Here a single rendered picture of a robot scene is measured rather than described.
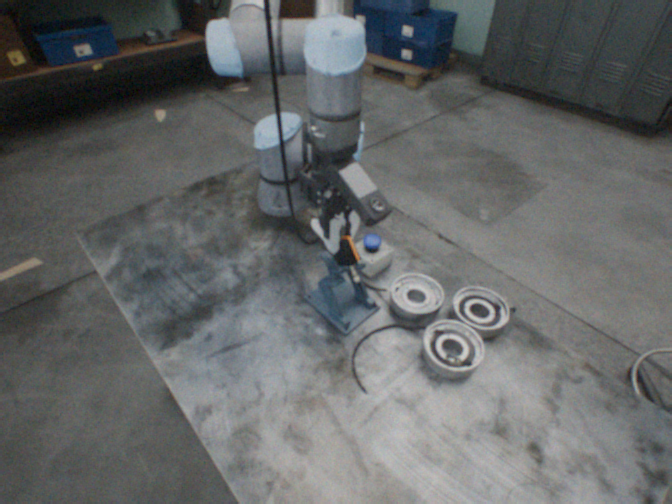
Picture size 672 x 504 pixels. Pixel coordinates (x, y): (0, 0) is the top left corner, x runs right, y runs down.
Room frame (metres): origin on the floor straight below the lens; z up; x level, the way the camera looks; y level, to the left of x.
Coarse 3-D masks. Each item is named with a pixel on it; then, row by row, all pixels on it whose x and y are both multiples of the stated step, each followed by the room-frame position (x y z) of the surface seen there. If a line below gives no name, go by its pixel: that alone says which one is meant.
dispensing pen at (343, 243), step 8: (344, 240) 0.52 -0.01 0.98; (344, 248) 0.50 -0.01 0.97; (352, 248) 0.51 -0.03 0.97; (336, 256) 0.52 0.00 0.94; (344, 256) 0.50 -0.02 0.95; (352, 256) 0.50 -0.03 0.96; (344, 264) 0.50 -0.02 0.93; (352, 264) 0.49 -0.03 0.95; (352, 272) 0.50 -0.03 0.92; (360, 288) 0.49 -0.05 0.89
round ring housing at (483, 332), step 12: (468, 288) 0.53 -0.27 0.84; (480, 288) 0.53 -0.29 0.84; (456, 300) 0.51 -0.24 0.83; (480, 300) 0.51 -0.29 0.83; (492, 300) 0.51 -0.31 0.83; (456, 312) 0.47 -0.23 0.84; (468, 312) 0.48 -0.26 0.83; (480, 312) 0.50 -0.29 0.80; (492, 312) 0.48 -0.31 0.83; (504, 312) 0.48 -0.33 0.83; (468, 324) 0.44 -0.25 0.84; (504, 324) 0.44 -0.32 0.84; (480, 336) 0.43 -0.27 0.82; (492, 336) 0.44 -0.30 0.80
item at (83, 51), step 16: (96, 16) 3.66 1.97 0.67; (32, 32) 3.17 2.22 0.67; (48, 32) 3.42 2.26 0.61; (64, 32) 3.18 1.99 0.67; (80, 32) 3.24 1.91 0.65; (96, 32) 3.33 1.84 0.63; (48, 48) 3.10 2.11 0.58; (64, 48) 3.16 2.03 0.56; (80, 48) 3.23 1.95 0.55; (96, 48) 3.30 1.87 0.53; (112, 48) 3.36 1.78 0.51; (64, 64) 3.15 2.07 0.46
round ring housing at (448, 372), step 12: (432, 324) 0.44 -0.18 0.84; (444, 324) 0.44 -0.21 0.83; (456, 324) 0.44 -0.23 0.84; (444, 336) 0.42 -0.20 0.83; (456, 336) 0.42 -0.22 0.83; (468, 336) 0.42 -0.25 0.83; (456, 348) 0.41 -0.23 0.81; (480, 348) 0.39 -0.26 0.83; (432, 360) 0.37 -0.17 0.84; (480, 360) 0.36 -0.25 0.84; (444, 372) 0.35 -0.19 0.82; (456, 372) 0.34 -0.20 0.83; (468, 372) 0.35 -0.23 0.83
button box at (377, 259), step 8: (360, 248) 0.64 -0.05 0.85; (368, 248) 0.64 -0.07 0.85; (376, 248) 0.64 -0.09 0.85; (384, 248) 0.64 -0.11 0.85; (360, 256) 0.62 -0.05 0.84; (368, 256) 0.62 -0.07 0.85; (376, 256) 0.62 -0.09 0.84; (384, 256) 0.62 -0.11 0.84; (392, 256) 0.64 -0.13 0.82; (368, 264) 0.60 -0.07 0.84; (376, 264) 0.60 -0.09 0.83; (384, 264) 0.62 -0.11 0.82; (368, 272) 0.60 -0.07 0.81; (376, 272) 0.61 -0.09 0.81
